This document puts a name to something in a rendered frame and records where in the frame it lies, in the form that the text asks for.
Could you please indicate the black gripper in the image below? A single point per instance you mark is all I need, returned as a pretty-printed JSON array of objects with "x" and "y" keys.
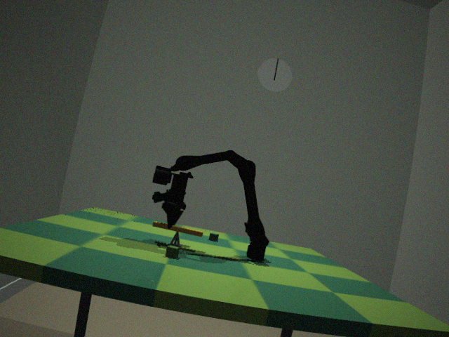
[{"x": 174, "y": 204}]

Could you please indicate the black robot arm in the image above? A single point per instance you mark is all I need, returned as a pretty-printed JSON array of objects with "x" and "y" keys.
[{"x": 246, "y": 168}]

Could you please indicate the brown bar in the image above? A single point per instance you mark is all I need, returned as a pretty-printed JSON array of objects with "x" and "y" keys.
[{"x": 178, "y": 229}]

